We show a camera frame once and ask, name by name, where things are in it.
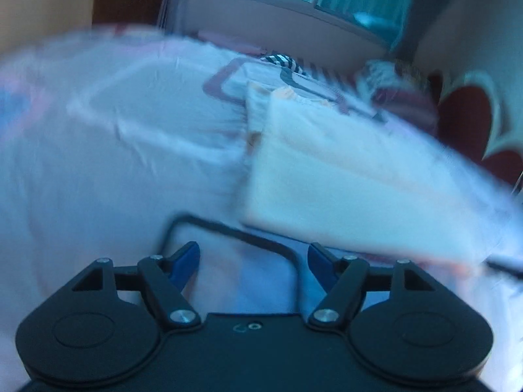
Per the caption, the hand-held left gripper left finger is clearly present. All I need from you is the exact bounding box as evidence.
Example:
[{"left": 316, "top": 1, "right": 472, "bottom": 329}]
[{"left": 71, "top": 241, "right": 202, "bottom": 331}]

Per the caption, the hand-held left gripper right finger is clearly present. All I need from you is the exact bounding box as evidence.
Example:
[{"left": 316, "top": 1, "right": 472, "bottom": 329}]
[{"left": 306, "top": 242, "right": 439, "bottom": 331}]

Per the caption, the white knitted sweater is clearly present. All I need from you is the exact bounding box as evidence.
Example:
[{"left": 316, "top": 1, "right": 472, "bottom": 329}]
[{"left": 240, "top": 82, "right": 497, "bottom": 270}]

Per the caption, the patterned pink blue bedsheet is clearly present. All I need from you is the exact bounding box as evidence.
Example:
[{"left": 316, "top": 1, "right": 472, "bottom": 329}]
[{"left": 0, "top": 28, "right": 523, "bottom": 392}]

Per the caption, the striped pillow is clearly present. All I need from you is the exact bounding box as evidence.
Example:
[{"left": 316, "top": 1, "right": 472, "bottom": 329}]
[{"left": 355, "top": 59, "right": 440, "bottom": 135}]

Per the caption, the striped bed sheet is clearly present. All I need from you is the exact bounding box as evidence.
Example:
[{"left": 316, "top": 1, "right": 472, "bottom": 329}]
[{"left": 245, "top": 45, "right": 368, "bottom": 90}]

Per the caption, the red white scalloped headboard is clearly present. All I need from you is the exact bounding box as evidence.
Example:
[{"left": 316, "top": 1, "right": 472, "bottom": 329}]
[{"left": 427, "top": 69, "right": 523, "bottom": 190}]

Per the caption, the black white striped cloth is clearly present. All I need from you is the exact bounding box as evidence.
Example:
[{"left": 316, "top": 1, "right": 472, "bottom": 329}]
[{"left": 259, "top": 52, "right": 309, "bottom": 76}]

